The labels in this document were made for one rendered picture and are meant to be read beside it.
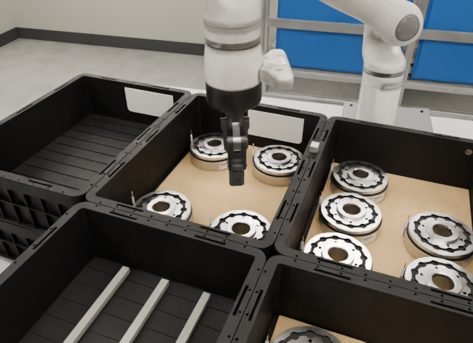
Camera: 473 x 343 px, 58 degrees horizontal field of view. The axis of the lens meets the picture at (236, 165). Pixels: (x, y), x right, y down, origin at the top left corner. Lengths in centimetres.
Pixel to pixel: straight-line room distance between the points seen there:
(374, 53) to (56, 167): 73
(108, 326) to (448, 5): 233
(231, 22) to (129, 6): 345
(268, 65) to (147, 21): 338
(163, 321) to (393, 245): 39
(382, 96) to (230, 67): 58
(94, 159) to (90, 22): 328
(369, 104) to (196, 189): 47
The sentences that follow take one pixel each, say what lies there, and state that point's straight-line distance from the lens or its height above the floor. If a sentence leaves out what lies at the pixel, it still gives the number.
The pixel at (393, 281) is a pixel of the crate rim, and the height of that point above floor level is 93.
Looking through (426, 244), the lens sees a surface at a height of 86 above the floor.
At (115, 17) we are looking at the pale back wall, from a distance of 405.
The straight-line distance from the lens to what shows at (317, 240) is 69.
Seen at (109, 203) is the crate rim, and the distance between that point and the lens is 67.
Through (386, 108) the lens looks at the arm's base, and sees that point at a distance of 107.
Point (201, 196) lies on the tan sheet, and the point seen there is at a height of 83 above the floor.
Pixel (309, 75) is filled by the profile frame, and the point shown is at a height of 28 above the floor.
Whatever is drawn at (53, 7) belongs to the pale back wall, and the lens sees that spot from 436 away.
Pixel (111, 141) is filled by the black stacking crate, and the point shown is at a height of 83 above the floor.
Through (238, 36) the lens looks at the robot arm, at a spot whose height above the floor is 118.
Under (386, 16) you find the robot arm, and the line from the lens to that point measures 96.
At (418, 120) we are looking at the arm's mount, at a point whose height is 79.
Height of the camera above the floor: 134
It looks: 35 degrees down
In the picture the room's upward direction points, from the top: straight up
